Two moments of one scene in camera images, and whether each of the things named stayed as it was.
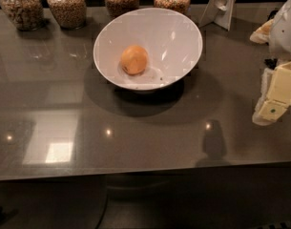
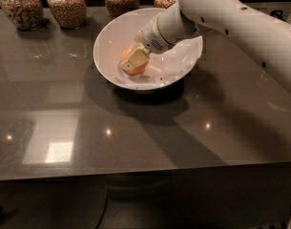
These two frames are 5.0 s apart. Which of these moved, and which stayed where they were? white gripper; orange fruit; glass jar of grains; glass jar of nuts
Moved: white gripper
Stayed: orange fruit; glass jar of grains; glass jar of nuts
